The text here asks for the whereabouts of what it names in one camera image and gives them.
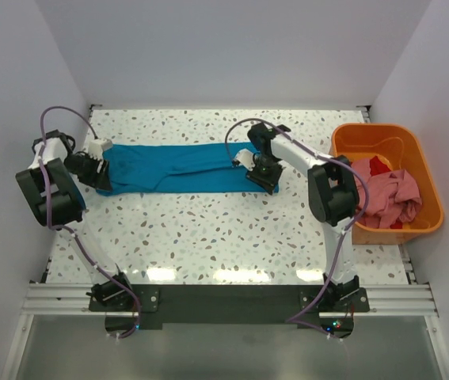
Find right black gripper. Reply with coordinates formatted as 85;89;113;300
246;154;283;195

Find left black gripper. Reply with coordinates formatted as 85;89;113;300
63;152;112;192

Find blue t shirt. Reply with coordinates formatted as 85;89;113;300
97;142;264;196

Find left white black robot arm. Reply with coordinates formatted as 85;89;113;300
15;130;135;311

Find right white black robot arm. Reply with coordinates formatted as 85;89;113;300
245;123;360;312

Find red t shirt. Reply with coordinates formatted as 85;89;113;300
369;156;391;177

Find pink t shirt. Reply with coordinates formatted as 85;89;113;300
352;158;423;229

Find orange plastic basket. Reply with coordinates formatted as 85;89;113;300
330;123;443;245

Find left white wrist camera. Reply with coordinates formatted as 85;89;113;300
86;139;113;161

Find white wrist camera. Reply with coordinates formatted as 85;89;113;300
232;149;256;171
86;139;113;161

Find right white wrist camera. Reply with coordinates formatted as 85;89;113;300
232;149;256;171

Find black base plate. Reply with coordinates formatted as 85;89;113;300
89;283;370;333

